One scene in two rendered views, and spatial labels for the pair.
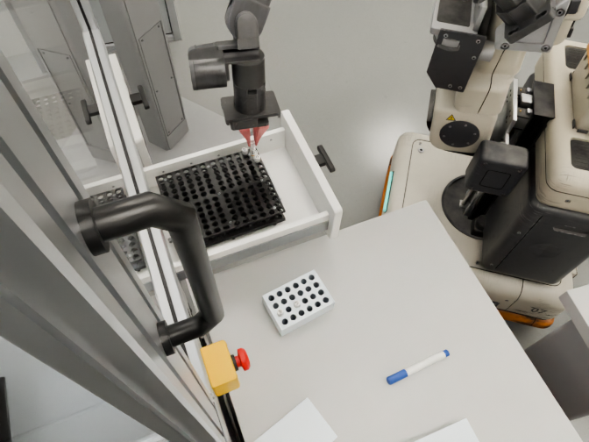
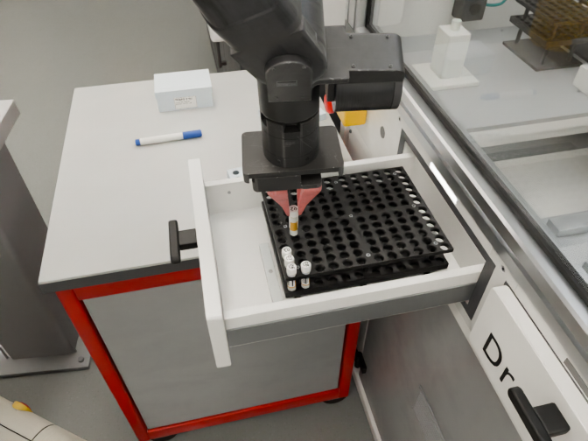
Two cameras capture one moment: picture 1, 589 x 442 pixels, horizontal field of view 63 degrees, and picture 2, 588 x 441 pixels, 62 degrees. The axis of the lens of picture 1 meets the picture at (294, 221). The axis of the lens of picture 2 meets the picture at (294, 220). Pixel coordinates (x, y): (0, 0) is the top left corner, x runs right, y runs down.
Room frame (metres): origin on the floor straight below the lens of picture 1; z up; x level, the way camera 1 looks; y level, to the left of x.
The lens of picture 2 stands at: (1.04, 0.18, 1.37)
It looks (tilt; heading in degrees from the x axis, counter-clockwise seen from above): 45 degrees down; 192
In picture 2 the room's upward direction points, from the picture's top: straight up
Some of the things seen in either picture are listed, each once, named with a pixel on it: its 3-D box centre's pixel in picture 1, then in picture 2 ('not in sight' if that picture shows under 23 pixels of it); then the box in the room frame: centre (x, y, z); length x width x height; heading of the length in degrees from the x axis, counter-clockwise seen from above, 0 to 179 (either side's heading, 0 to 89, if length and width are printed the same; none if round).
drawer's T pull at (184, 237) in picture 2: (321, 160); (184, 240); (0.64, -0.05, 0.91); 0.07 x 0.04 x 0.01; 25
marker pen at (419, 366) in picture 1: (418, 367); (169, 137); (0.25, -0.26, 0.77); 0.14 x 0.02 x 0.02; 117
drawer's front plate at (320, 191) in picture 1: (308, 172); (207, 253); (0.63, -0.03, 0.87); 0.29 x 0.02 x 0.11; 25
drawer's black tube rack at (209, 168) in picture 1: (220, 202); (348, 232); (0.55, 0.16, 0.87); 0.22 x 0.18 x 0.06; 115
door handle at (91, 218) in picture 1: (173, 283); not in sight; (0.11, 0.07, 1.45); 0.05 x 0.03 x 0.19; 115
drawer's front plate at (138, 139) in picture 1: (130, 110); (556, 429); (0.79, 0.40, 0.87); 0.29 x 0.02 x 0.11; 25
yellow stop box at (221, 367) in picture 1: (222, 367); (349, 101); (0.21, 0.11, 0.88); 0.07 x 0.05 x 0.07; 25
